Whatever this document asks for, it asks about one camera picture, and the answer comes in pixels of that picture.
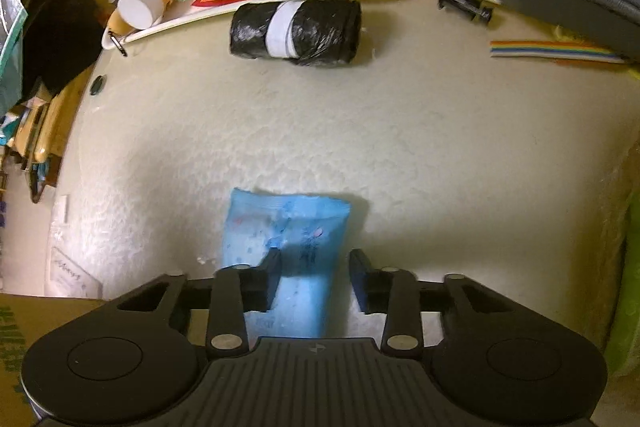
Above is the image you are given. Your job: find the blue wet wipes pack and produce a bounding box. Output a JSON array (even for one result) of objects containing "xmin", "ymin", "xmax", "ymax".
[{"xmin": 222, "ymin": 188, "xmax": 352, "ymax": 341}]

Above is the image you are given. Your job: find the black garbage bag roll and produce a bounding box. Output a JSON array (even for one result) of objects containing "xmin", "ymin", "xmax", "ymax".
[{"xmin": 229, "ymin": 0, "xmax": 362, "ymax": 66}]

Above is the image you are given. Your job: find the cardboard box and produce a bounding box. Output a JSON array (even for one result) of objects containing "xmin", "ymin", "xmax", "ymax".
[{"xmin": 0, "ymin": 294, "xmax": 102, "ymax": 426}]

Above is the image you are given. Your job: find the black button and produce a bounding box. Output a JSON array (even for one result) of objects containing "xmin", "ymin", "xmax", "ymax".
[{"xmin": 89, "ymin": 75, "xmax": 106, "ymax": 96}]

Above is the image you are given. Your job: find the tan pouch with carabiner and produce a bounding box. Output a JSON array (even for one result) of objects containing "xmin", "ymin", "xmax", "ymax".
[{"xmin": 106, "ymin": 10, "xmax": 132, "ymax": 57}]

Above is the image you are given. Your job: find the white pill bottle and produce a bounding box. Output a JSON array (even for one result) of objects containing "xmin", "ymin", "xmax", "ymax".
[{"xmin": 117, "ymin": 0, "xmax": 172, "ymax": 30}]

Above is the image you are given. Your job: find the wooden chair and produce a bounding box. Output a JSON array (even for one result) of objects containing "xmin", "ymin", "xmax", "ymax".
[{"xmin": 10, "ymin": 0, "xmax": 113, "ymax": 204}]

